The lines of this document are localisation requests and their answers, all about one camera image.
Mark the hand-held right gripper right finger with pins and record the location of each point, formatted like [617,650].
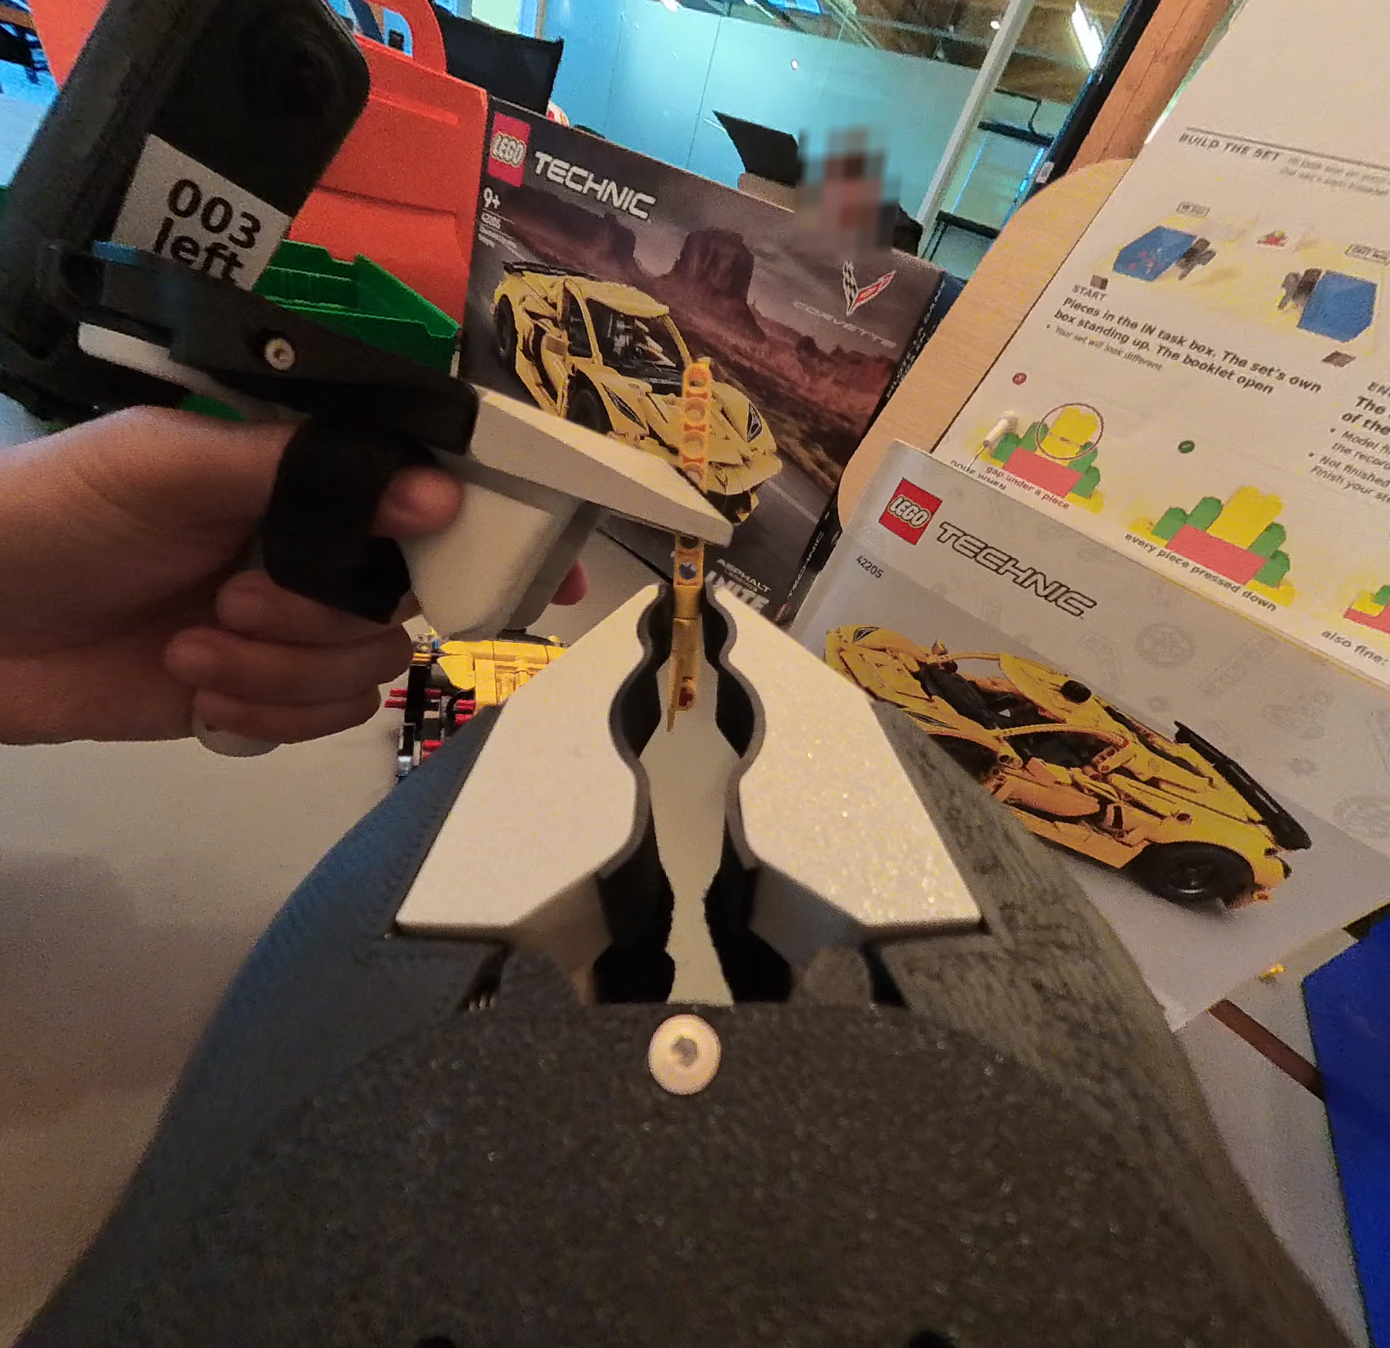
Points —
[859,815]

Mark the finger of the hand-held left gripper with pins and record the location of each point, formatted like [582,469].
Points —
[586,467]

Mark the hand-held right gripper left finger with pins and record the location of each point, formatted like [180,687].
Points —
[521,826]

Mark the yellow brick beam assembly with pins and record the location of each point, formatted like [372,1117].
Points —
[695,413]

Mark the grey desk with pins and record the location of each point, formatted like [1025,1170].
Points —
[164,880]

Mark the person's left hand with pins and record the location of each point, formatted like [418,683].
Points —
[130,565]

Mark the partly built toy car model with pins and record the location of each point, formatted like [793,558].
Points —
[489,663]

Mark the dark toy car box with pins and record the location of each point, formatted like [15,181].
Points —
[761,283]

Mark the dark green plastic tray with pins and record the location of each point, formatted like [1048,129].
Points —
[359,305]

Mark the instruction booklet with yellow car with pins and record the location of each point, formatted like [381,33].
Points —
[1086,610]

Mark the white plastic clip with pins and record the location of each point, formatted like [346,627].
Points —
[999,430]

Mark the blue storage bin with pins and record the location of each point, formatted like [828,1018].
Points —
[1357,1098]

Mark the instruction poster board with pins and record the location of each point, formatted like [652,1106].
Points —
[1249,229]

